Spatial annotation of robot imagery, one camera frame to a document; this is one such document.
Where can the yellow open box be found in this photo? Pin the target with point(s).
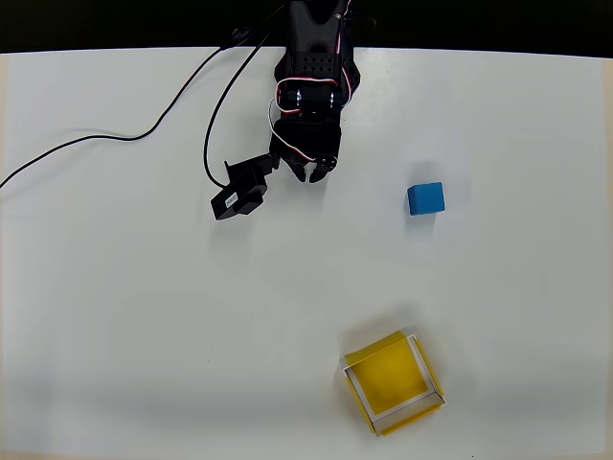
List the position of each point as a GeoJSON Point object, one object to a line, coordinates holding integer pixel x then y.
{"type": "Point", "coordinates": [390, 378]}

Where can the black gripper-mounted camera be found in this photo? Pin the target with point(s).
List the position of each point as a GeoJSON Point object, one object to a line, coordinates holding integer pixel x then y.
{"type": "Point", "coordinates": [239, 194]}

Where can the blue cube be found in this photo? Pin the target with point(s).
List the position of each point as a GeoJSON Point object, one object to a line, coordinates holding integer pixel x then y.
{"type": "Point", "coordinates": [426, 199]}

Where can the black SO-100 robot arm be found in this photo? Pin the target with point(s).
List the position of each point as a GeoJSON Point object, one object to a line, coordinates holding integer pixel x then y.
{"type": "Point", "coordinates": [311, 52]}

